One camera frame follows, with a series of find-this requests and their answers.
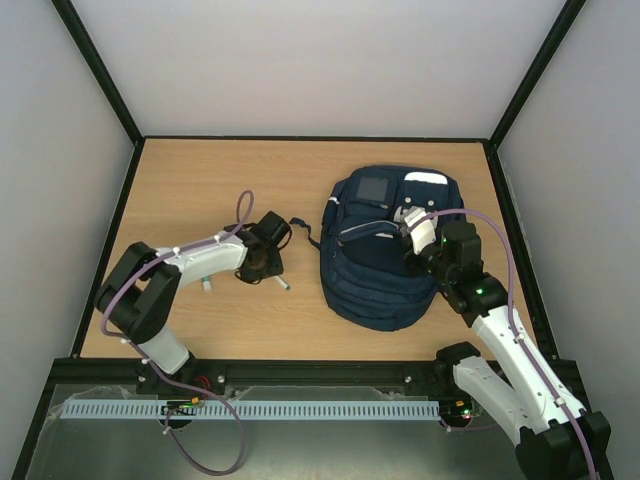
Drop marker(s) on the black aluminium frame rail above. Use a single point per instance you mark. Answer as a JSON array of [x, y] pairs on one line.
[[414, 378]]

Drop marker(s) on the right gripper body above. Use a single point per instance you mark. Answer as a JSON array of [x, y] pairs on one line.
[[413, 252]]

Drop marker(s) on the grey slotted cable duct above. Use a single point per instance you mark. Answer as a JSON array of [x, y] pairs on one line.
[[253, 410]]

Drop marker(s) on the green capped white pen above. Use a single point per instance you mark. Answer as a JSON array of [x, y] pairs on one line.
[[283, 283]]

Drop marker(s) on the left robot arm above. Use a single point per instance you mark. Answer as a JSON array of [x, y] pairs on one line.
[[138, 294]]

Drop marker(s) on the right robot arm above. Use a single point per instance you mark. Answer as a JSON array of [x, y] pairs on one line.
[[555, 436]]

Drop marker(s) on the navy blue backpack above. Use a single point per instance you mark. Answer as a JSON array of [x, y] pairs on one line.
[[362, 244]]

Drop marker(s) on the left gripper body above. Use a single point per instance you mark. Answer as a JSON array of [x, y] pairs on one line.
[[269, 267]]

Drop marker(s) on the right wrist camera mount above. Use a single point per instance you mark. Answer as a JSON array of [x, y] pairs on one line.
[[417, 231]]

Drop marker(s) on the green whiteboard marker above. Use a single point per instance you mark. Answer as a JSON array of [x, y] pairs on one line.
[[207, 284]]

